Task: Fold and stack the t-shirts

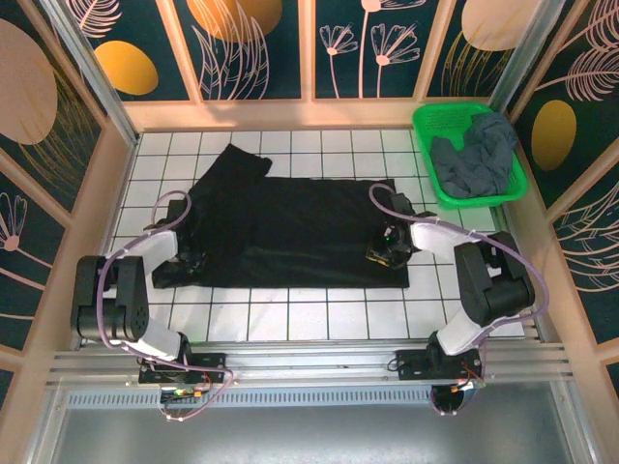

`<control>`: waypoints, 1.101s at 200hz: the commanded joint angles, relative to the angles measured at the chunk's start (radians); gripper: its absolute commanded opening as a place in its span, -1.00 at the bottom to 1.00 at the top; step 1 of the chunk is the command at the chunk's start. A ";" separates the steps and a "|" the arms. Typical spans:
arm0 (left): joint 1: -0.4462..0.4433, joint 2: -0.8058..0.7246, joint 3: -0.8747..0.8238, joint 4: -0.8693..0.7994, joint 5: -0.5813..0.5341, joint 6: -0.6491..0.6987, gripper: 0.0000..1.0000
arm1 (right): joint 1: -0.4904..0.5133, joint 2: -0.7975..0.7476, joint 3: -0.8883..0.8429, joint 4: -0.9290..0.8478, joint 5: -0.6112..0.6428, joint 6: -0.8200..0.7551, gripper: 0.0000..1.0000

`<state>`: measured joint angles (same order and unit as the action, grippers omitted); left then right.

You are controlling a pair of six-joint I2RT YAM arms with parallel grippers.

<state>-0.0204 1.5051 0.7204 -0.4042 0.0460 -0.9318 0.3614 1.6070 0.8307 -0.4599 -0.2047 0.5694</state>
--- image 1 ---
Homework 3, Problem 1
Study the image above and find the green plastic basket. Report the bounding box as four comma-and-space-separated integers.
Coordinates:
411, 101, 528, 210

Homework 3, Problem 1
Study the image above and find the black t-shirt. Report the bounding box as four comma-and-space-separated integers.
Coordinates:
152, 143, 412, 291

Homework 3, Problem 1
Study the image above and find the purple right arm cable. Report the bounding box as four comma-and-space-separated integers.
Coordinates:
368, 182, 550, 418

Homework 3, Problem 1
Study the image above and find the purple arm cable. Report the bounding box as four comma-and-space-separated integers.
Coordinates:
98, 190, 236, 422
368, 182, 550, 418

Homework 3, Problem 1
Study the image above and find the perforated metal cable duct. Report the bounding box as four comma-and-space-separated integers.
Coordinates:
65, 389, 557, 408

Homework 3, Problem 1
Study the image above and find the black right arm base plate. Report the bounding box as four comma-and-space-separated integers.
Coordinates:
394, 345, 485, 382

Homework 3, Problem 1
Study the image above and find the aluminium corner post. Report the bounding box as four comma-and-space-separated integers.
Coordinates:
38, 0, 141, 146
483, 0, 565, 128

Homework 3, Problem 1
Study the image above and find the dark grey t-shirt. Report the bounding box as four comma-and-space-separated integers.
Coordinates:
463, 112, 519, 194

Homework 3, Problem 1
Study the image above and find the aluminium rail frame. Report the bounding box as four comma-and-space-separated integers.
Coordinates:
45, 340, 576, 388

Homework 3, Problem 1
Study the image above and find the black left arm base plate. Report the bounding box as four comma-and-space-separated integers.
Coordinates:
137, 352, 228, 386

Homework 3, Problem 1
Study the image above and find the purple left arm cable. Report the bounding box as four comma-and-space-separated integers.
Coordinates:
98, 190, 236, 422

